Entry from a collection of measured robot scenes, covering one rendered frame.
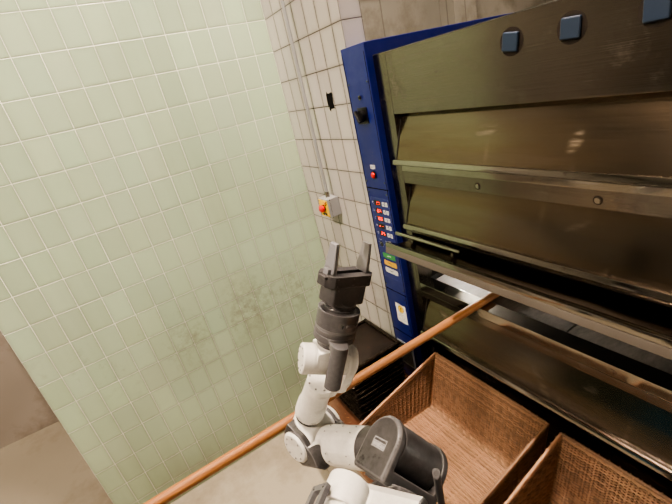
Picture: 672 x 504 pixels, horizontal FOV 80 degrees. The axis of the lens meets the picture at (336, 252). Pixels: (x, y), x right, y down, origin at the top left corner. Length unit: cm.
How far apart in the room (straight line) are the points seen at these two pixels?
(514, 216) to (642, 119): 41
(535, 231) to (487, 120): 35
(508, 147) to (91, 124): 169
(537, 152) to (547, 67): 20
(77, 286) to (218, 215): 73
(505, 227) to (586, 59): 50
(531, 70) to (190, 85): 154
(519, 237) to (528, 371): 51
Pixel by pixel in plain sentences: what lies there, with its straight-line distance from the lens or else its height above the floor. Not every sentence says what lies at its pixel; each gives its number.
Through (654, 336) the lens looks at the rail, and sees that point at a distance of 107.
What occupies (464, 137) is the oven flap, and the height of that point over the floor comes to 180.
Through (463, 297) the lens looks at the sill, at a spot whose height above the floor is 118.
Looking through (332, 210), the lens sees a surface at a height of 145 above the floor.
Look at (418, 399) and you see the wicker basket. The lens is 197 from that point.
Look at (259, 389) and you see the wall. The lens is 269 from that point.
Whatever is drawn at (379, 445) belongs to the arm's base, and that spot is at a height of 141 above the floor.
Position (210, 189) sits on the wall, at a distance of 219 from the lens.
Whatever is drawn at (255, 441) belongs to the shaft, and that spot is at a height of 120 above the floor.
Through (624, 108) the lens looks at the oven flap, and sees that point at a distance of 111.
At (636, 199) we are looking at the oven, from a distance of 112.
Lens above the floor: 204
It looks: 23 degrees down
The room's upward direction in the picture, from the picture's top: 13 degrees counter-clockwise
